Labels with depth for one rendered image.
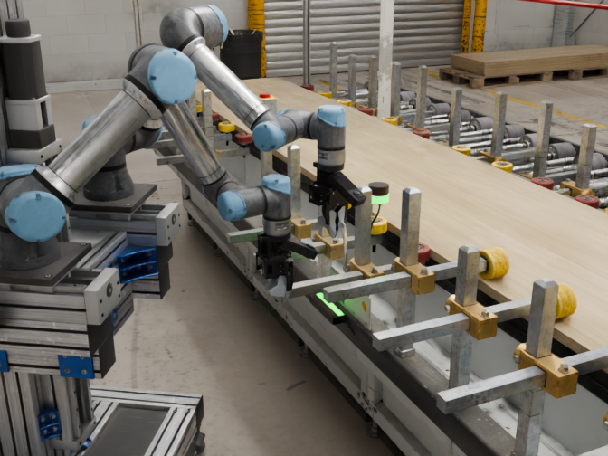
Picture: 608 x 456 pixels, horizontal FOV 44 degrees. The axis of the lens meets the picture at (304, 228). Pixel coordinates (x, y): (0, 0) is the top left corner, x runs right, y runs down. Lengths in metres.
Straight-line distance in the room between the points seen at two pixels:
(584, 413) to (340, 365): 1.38
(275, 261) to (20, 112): 0.75
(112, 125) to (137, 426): 1.29
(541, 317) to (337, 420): 1.61
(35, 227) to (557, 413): 1.28
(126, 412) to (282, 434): 0.60
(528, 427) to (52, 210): 1.10
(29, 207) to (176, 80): 0.42
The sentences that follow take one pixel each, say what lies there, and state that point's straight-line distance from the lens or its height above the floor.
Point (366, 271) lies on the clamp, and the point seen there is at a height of 0.87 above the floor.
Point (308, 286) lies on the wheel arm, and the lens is 2.10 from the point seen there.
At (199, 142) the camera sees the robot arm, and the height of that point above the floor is 1.27.
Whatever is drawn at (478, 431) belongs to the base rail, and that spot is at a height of 0.70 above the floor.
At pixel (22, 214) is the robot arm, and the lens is 1.69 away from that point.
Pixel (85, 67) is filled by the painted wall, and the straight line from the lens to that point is 9.84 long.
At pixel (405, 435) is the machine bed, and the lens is 2.70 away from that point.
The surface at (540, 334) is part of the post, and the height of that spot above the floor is 1.03.
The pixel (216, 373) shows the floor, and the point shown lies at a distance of 3.35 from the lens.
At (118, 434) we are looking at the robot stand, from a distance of 2.69.
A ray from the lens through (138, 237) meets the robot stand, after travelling 2.30.
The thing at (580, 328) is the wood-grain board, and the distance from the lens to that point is 1.89.
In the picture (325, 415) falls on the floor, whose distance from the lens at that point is 3.06.
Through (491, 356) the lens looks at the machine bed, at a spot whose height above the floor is 0.71.
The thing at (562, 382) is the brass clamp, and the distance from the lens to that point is 1.56.
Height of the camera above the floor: 1.76
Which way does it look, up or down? 21 degrees down
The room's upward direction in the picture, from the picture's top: straight up
